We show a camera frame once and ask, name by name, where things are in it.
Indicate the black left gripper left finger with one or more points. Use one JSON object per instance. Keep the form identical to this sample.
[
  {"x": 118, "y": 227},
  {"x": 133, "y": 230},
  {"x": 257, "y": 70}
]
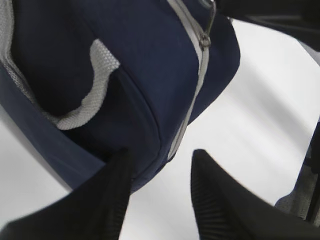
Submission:
[{"x": 93, "y": 211}]

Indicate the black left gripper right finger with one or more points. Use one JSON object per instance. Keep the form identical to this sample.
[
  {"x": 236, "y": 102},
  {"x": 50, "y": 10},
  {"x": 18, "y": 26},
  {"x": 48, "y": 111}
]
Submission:
[{"x": 225, "y": 210}]

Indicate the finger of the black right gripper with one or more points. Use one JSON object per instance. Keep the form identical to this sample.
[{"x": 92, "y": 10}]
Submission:
[{"x": 299, "y": 19}]

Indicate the navy blue lunch bag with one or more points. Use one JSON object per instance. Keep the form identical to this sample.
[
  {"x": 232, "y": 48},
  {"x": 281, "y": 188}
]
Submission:
[{"x": 83, "y": 79}]

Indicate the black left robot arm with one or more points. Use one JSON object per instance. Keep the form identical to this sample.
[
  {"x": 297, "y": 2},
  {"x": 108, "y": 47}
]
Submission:
[{"x": 304, "y": 201}]

